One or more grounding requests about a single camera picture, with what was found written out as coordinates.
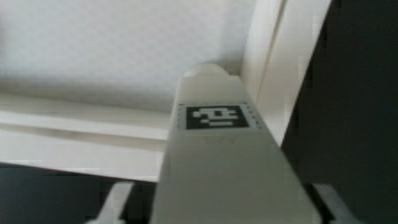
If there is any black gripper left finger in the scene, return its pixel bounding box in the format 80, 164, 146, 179
86, 182, 136, 224

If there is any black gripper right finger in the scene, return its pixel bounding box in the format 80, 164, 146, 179
313, 184, 356, 224

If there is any white desk leg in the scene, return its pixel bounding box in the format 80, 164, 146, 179
150, 64, 322, 224

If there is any white desk top tray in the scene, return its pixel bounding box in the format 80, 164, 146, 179
0, 0, 333, 181

